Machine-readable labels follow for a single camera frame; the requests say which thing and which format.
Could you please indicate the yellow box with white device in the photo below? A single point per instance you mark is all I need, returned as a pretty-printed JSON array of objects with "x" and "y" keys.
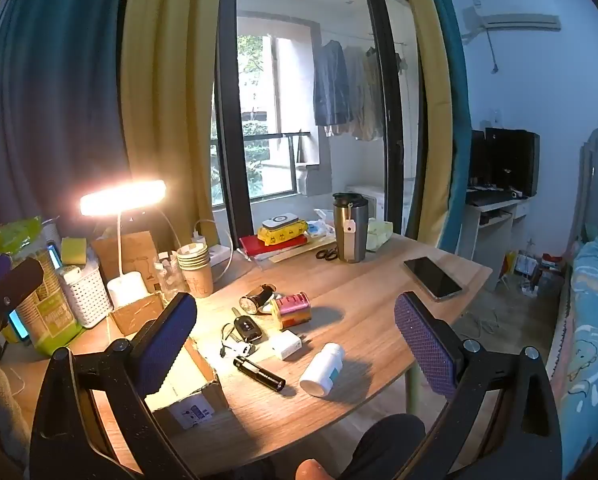
[{"x": 284, "y": 234}]

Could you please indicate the green plastic bag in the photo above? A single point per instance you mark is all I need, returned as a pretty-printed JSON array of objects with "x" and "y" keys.
[{"x": 19, "y": 232}]

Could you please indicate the pile of books and boxes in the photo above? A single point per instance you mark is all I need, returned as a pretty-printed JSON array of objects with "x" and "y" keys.
[{"x": 534, "y": 272}]

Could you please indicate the blue glowing device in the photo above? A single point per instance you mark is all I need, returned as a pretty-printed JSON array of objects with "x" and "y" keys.
[{"x": 54, "y": 257}]

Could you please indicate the wrist watch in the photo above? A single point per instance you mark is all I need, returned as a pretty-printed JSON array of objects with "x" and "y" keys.
[{"x": 256, "y": 300}]

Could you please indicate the grey hanging shirt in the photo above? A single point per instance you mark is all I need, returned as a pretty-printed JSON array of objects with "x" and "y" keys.
[{"x": 361, "y": 95}]

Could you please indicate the balcony railing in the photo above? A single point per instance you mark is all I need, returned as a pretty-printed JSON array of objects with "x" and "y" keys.
[{"x": 279, "y": 136}]

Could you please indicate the wet wipes packet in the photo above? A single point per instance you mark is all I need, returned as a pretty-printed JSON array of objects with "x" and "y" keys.
[{"x": 321, "y": 225}]

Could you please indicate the green carton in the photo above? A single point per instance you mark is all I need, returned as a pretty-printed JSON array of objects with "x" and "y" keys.
[{"x": 51, "y": 315}]

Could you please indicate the black flashlight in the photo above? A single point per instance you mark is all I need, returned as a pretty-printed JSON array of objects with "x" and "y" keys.
[{"x": 259, "y": 372}]

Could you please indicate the black monitor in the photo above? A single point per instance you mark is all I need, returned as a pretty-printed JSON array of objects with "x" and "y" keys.
[{"x": 478, "y": 157}]

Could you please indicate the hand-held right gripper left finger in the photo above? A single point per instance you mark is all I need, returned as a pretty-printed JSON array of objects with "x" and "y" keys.
[{"x": 169, "y": 345}]

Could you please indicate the black sliding door frame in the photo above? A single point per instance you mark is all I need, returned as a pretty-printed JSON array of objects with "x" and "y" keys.
[{"x": 226, "y": 110}]

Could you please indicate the white air conditioner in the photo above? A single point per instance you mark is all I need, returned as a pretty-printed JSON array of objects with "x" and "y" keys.
[{"x": 521, "y": 22}]

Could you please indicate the blue curtain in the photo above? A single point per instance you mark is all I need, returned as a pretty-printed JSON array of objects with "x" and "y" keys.
[
  {"x": 54, "y": 85},
  {"x": 459, "y": 135}
]

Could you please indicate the black car key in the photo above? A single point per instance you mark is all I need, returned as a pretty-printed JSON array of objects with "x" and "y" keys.
[{"x": 248, "y": 329}]

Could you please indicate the blue hanging shirt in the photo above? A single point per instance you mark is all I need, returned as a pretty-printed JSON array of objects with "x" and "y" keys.
[{"x": 331, "y": 85}]

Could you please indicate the white power strip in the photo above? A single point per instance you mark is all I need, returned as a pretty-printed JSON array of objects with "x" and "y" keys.
[{"x": 220, "y": 254}]

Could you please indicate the beige hanging shirt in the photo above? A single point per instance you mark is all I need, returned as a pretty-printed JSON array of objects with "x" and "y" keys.
[{"x": 378, "y": 95}]

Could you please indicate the red book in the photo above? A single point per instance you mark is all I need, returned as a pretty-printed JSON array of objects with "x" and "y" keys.
[{"x": 274, "y": 247}]

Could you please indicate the black smartphone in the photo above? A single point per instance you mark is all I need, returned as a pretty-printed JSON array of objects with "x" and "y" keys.
[{"x": 433, "y": 277}]

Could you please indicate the black scissors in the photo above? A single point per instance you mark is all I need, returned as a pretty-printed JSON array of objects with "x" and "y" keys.
[{"x": 326, "y": 254}]

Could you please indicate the printed glass jar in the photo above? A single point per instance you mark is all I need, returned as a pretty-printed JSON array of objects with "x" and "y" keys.
[{"x": 169, "y": 275}]

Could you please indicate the white square power adapter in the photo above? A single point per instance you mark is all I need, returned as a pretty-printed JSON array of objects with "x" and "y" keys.
[{"x": 286, "y": 345}]

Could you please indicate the white pill bottle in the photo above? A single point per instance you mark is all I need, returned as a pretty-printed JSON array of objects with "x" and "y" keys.
[{"x": 324, "y": 370}]

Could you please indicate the grey headboard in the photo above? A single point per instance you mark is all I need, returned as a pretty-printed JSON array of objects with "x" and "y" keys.
[{"x": 596, "y": 185}]

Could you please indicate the person's leg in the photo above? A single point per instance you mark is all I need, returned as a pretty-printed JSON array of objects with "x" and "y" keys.
[{"x": 379, "y": 445}]

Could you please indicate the pale green cloth bag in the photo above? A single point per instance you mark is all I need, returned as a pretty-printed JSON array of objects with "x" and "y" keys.
[{"x": 379, "y": 235}]

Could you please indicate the white washing machine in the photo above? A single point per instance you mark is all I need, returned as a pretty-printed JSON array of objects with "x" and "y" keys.
[{"x": 366, "y": 202}]

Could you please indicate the white usb charger plug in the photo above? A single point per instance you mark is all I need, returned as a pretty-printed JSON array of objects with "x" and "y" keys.
[{"x": 199, "y": 237}]

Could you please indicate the beige envelope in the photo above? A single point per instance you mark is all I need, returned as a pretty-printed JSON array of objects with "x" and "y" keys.
[{"x": 299, "y": 254}]

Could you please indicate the pink can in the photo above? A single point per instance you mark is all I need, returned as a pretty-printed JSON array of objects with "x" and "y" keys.
[{"x": 293, "y": 310}]

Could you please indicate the white desk lamp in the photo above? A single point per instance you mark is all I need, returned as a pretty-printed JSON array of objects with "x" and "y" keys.
[{"x": 124, "y": 197}]

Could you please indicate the blue printed blanket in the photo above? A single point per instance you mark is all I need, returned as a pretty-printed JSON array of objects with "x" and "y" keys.
[{"x": 591, "y": 335}]

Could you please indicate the white computer desk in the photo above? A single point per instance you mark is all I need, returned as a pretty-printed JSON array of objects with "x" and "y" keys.
[{"x": 494, "y": 220}]

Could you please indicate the green yellow sponge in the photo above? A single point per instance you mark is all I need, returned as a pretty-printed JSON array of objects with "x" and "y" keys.
[{"x": 74, "y": 250}]

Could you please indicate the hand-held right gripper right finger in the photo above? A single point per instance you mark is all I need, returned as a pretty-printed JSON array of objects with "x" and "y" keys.
[{"x": 426, "y": 347}]

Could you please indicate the brown lamp packaging box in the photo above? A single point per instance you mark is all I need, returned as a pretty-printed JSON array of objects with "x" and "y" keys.
[{"x": 134, "y": 255}]

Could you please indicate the cardboard box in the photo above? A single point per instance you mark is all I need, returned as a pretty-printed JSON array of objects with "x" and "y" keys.
[{"x": 199, "y": 390}]

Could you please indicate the white tissue pack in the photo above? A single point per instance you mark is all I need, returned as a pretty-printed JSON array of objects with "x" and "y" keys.
[{"x": 70, "y": 272}]

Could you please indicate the white plastic basket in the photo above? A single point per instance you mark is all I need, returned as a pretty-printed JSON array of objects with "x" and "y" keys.
[{"x": 86, "y": 300}]

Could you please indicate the stack of brown paper cups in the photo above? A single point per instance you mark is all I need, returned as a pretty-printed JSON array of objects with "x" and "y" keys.
[{"x": 196, "y": 270}]

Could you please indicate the steel tumbler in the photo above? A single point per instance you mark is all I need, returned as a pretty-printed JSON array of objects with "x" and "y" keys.
[{"x": 350, "y": 230}]

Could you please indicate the black television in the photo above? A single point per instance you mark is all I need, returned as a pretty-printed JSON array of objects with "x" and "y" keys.
[{"x": 511, "y": 160}]

